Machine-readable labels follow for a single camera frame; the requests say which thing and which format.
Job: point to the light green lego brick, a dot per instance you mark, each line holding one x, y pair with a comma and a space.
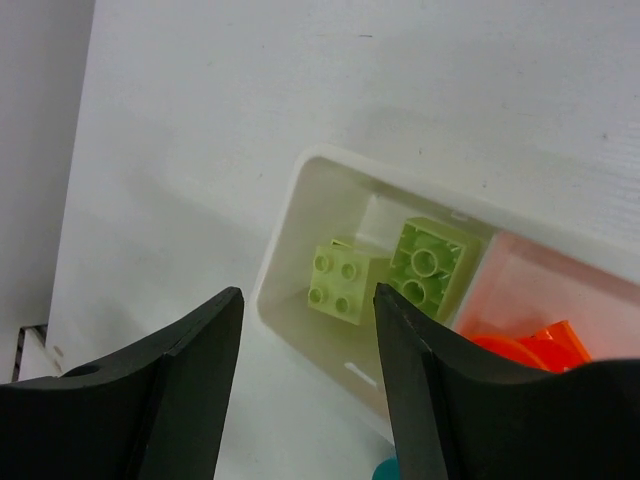
343, 282

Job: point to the light green long brick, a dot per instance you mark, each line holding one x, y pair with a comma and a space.
433, 264

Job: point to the teal green lego stack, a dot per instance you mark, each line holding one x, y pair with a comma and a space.
387, 470

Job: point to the white three-compartment tray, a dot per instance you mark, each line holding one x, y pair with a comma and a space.
531, 273

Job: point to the orange round lego piece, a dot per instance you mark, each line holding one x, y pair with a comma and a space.
555, 348

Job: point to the left aluminium rail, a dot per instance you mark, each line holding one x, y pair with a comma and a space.
31, 358

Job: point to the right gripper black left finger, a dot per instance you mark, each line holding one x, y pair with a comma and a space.
154, 409

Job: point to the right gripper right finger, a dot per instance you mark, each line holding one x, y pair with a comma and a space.
458, 411

